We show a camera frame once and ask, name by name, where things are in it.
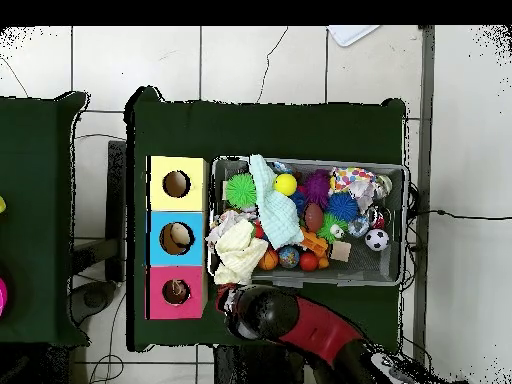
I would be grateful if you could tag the cream waffle cloth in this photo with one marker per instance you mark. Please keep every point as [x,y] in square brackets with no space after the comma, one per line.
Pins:
[240,254]

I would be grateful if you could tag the tiger plush toy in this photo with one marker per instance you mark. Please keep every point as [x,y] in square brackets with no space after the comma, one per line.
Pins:
[176,292]

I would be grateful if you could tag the mint green waffle cloth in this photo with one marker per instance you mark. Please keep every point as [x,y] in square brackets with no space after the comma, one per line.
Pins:
[280,216]

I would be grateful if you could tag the multicoloured patterned cloth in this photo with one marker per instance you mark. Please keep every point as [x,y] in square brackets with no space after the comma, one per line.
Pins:
[354,178]

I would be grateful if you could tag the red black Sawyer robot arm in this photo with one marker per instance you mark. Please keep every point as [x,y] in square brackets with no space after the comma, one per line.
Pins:
[320,328]

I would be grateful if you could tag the wooden box with three holes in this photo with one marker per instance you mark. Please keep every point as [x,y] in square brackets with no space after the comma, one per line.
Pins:
[176,204]

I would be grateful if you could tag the clear mesh bin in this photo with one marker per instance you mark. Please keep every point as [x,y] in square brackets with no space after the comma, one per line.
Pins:
[232,168]

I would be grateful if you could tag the plain green spiky ball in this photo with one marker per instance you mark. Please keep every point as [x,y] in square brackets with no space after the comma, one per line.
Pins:
[240,191]

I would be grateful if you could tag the brown toy football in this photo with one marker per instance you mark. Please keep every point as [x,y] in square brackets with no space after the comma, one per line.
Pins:
[313,217]

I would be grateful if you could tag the green spiky ball with eyes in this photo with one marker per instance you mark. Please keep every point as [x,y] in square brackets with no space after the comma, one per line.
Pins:
[329,230]

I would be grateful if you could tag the smooth yellow ball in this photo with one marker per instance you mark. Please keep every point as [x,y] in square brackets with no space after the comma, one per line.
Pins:
[285,184]

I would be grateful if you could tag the grey round base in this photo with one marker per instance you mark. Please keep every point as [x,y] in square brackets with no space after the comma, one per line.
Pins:
[94,298]

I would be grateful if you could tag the purple spiky toy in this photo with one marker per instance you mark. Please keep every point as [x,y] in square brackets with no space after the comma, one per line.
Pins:
[317,188]

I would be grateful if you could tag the plain blue spiky ball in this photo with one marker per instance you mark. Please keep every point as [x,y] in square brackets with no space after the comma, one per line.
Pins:
[342,206]

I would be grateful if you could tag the small soccer ball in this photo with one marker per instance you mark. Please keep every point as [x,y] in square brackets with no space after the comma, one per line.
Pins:
[376,240]

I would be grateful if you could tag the dark green tablecloth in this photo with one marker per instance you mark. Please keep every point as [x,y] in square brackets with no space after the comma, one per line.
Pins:
[280,128]

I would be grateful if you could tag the red round disc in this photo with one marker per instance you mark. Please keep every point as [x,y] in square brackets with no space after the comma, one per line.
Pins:
[2,296]

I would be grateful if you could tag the yellow round disc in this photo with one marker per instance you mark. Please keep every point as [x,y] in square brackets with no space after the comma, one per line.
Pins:
[1,204]

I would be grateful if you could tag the white flat board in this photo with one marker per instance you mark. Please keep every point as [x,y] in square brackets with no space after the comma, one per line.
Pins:
[352,34]

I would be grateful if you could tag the grey metal rail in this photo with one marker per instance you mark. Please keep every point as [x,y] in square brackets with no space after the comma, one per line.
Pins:
[426,80]

